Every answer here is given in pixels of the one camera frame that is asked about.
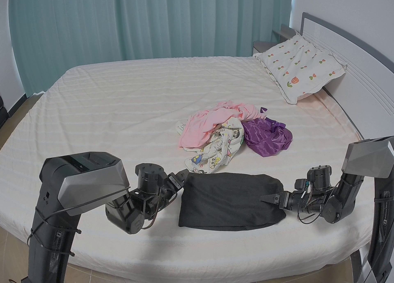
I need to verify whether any white printed pillow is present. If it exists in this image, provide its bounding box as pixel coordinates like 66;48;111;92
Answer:
254;34;347;104

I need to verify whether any white printed pyjama top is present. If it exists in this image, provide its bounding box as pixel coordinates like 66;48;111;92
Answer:
176;118;245;174

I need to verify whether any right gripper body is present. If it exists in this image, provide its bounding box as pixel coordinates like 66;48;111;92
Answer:
277;191;298;212

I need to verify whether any black T-shirt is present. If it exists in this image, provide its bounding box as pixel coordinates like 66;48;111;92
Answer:
179;172;286;232

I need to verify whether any black cable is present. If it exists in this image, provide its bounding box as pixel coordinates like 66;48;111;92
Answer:
296;210;321;224

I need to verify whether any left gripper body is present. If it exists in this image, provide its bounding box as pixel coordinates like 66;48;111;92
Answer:
166;171;186;198

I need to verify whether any grey bedside table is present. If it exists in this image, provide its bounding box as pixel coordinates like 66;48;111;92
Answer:
253;24;297;54

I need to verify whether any black chest of drawers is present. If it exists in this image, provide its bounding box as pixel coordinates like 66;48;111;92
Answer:
0;95;8;128

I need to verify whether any purple garment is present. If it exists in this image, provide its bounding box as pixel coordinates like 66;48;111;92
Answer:
242;108;293;157

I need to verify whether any bed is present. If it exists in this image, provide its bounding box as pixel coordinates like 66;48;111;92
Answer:
0;12;394;276

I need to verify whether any pink garment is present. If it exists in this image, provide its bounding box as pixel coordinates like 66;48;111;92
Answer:
179;101;265;149

